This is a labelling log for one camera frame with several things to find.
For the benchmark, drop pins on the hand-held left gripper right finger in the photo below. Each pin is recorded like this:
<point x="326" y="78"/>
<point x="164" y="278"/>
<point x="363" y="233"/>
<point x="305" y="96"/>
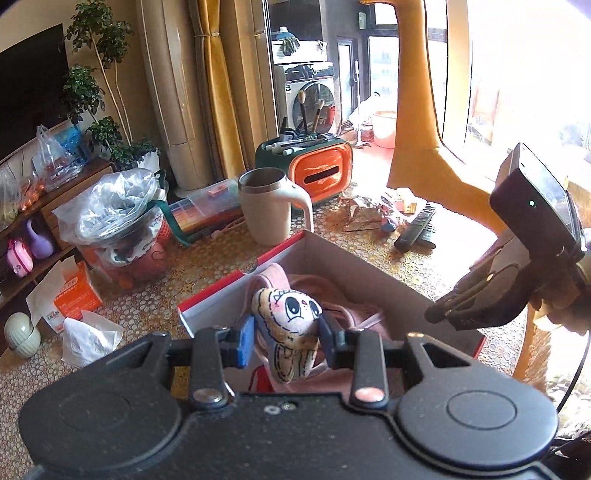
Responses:
<point x="325" y="337"/>

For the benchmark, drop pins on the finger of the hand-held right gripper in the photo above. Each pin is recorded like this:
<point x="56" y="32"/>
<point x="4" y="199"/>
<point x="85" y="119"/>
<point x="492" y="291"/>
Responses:
<point x="471" y="284"/>
<point x="443" y="311"/>

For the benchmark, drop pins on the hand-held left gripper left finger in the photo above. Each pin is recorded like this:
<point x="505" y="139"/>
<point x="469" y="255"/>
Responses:
<point x="244" y="341"/>

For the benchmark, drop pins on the cream bunny plush toy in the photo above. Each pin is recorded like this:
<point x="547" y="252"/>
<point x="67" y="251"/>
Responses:
<point x="286" y="318"/>

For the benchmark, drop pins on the white red cardboard box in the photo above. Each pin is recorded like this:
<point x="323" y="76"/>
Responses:
<point x="369" y="272"/>

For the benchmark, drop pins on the person's right hand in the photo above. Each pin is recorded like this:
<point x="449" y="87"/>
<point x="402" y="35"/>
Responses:
<point x="563" y="316"/>

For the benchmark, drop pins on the pink cloth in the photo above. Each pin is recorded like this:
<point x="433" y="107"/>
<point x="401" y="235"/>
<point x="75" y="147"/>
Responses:
<point x="341" y="295"/>

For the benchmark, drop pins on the short black remote control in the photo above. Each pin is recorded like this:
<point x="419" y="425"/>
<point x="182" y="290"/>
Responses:
<point x="428" y="237"/>

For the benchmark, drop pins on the long black remote control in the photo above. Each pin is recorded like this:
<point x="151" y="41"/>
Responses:
<point x="411" y="230"/>

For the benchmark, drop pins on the small yellow box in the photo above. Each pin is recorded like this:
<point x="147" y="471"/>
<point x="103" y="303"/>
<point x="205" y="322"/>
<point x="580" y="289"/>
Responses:
<point x="412" y="206"/>

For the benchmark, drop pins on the small blue pink toy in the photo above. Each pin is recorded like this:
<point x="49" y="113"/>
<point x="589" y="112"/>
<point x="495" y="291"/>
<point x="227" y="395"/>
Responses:
<point x="389" y="225"/>

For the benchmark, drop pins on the small red box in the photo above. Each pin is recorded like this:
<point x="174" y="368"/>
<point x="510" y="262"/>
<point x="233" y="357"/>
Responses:
<point x="400" y="203"/>

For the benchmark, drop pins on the colourful compartment storage box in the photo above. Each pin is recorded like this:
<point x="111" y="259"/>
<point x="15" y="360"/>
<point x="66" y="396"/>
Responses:
<point x="203" y="212"/>

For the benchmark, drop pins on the crumpled white tissue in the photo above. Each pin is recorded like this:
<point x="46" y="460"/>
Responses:
<point x="92" y="339"/>

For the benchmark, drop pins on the orange chair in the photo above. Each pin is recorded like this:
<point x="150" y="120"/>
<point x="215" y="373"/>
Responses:
<point x="415" y="92"/>

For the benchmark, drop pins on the pink bucket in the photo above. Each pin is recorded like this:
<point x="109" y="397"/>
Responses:
<point x="384" y="131"/>

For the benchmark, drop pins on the orange green desk organizer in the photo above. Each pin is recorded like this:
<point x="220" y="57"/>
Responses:
<point x="318" y="168"/>

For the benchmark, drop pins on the orange white tissue carton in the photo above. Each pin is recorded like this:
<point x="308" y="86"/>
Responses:
<point x="76" y="295"/>

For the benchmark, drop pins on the white plastic bag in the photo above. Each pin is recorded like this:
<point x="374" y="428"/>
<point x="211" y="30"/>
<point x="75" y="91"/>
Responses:
<point x="367" y="115"/>

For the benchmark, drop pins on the clear plastic bag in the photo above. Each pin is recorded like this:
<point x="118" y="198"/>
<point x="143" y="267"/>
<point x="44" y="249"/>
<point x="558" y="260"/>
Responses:
<point x="115" y="198"/>

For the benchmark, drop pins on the white plant pot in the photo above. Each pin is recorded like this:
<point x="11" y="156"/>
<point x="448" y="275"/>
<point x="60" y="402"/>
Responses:
<point x="150" y="168"/>

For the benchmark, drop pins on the pale green round container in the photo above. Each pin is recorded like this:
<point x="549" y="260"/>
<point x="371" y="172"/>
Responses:
<point x="23" y="334"/>

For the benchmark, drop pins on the wooden cabinet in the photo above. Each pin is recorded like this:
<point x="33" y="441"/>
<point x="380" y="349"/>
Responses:
<point x="99" y="171"/>

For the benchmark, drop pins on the small makeup brush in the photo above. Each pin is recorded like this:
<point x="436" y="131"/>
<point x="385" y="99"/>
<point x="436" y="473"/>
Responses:
<point x="317" y="113"/>

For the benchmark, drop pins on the large makeup brush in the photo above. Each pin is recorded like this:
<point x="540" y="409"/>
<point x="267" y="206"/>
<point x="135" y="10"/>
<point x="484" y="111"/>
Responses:
<point x="302" y="110"/>

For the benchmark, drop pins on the purple plastic toy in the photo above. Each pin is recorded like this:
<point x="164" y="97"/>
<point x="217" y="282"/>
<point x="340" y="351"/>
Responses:
<point x="39" y="242"/>

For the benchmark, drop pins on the washing machine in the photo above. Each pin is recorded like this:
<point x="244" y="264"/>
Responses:
<point x="318" y="92"/>

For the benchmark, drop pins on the yellow curtain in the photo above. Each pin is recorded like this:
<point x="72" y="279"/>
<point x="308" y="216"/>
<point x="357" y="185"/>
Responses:
<point x="217" y="92"/>

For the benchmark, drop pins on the beige standing air conditioner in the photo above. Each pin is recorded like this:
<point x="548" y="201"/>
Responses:
<point x="171" y="92"/>

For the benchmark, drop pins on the blue print plastic bag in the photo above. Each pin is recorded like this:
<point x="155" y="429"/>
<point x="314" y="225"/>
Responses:
<point x="60" y="157"/>

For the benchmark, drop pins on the plastic bag of oranges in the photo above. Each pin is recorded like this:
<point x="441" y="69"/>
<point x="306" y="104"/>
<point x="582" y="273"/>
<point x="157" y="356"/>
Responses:
<point x="18" y="198"/>

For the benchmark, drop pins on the green leafy plant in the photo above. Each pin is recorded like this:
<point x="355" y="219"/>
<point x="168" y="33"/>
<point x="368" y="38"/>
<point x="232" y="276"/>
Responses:
<point x="83" y="90"/>

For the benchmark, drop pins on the black television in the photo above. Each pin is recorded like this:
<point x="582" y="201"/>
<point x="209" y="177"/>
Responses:
<point x="27" y="92"/>

